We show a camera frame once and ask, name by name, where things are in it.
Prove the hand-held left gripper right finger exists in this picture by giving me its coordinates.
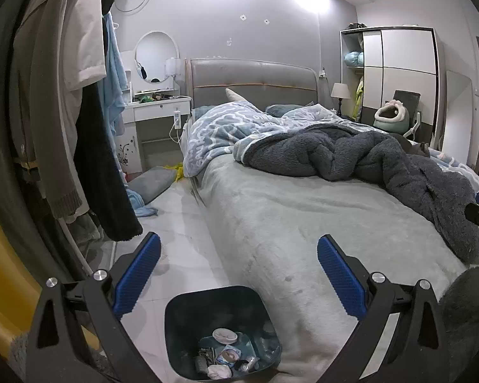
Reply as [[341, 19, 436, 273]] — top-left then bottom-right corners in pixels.
[[317, 235, 450, 383]]

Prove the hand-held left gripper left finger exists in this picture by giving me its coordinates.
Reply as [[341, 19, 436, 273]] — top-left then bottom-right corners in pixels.
[[26, 231, 162, 383]]

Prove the dark blue trash bin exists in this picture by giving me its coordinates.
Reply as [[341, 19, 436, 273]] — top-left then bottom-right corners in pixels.
[[163, 285, 283, 381]]

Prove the blue white printed wrapper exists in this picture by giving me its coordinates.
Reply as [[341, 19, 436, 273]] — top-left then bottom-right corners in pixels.
[[216, 345, 242, 366]]

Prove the clear plastic wrap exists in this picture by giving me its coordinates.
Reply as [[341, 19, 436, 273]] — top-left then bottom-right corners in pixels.
[[235, 356, 261, 372]]

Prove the light blue floor cloth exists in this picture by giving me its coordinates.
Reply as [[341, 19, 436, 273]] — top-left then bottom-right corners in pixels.
[[128, 189, 158, 218]]

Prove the bed with grey headboard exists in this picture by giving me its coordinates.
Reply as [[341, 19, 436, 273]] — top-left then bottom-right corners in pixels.
[[192, 149, 479, 383]]

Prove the white leaning panel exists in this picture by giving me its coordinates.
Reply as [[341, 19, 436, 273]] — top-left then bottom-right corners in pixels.
[[441, 70, 474, 164]]

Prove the grey cat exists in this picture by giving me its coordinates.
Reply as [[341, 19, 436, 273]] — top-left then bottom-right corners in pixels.
[[393, 133, 432, 157]]

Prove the grey floor cushion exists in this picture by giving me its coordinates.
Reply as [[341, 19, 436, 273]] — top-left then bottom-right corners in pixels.
[[127, 165, 178, 205]]

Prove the grey fuzzy cloth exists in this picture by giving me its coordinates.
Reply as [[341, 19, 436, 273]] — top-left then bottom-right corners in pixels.
[[439, 265, 479, 368]]

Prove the black hanging garment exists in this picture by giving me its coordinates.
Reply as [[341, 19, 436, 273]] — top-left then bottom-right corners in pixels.
[[74, 76, 144, 242]]

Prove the yellow floor cloth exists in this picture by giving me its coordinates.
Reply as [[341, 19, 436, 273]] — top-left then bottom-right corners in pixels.
[[163, 162, 184, 182]]

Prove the green plush cat bed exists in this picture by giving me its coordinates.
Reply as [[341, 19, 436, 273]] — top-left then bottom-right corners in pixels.
[[373, 99, 408, 132]]

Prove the grey fleece blanket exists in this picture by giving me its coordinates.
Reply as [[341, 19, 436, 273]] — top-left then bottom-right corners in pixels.
[[233, 124, 479, 265]]

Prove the dark office chair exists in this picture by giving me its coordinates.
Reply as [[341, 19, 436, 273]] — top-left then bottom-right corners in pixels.
[[391, 90, 422, 140]]

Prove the yellow board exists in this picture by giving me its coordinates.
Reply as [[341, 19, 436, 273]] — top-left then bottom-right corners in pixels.
[[0, 191, 100, 368]]

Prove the yellow green hanging garment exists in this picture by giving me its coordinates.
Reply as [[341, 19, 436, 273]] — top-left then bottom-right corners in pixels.
[[353, 80, 364, 122]]

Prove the white dressing table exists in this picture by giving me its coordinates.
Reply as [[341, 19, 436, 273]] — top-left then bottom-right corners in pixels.
[[122, 96, 192, 168]]

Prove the white wardrobe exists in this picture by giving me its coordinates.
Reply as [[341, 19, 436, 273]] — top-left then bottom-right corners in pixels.
[[340, 27, 440, 144]]

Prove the blue patterned quilt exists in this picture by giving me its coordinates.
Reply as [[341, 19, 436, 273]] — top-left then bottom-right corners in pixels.
[[182, 101, 479, 184]]

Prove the teal pillow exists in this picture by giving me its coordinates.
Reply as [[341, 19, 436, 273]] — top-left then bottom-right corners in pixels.
[[265, 104, 304, 117]]

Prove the bedside lamp with shade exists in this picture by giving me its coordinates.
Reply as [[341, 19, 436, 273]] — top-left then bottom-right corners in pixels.
[[331, 83, 350, 116]]

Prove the grey brown knit sweater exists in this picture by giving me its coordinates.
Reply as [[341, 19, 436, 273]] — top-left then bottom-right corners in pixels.
[[8, 0, 84, 220]]

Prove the white pillow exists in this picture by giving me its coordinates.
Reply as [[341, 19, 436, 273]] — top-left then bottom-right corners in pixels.
[[224, 88, 250, 104]]

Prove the light blue hanging shirt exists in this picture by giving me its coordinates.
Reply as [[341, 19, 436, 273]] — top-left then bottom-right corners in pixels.
[[98, 12, 129, 144]]

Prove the grey padded headboard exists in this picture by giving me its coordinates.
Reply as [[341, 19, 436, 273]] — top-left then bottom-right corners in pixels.
[[184, 58, 319, 117]]

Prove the white hanging shirt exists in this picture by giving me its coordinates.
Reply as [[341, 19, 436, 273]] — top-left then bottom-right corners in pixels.
[[62, 0, 108, 92]]

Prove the round wall mirror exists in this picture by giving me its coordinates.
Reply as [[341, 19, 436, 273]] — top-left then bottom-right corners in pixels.
[[134, 31, 180, 85]]

